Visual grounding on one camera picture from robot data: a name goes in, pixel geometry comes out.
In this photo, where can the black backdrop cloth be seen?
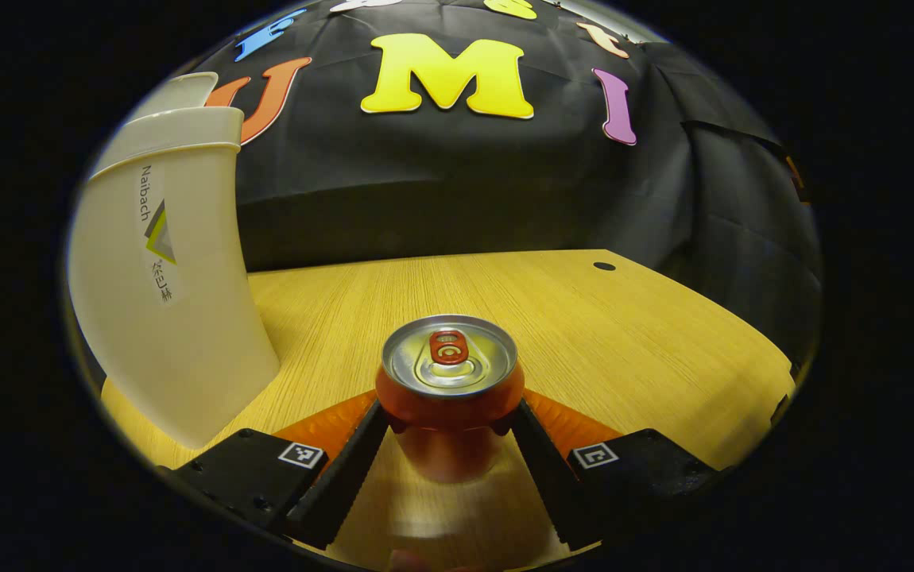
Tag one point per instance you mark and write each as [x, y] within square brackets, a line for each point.
[425, 183]

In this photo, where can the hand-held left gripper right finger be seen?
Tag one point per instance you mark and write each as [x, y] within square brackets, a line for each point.
[548, 477]

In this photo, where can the orange pop can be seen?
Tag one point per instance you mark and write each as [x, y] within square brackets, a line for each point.
[449, 413]

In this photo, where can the white desktop garbage bin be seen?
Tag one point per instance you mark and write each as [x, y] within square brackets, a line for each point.
[187, 342]

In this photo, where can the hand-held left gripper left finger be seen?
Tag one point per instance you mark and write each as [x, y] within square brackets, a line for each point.
[346, 477]

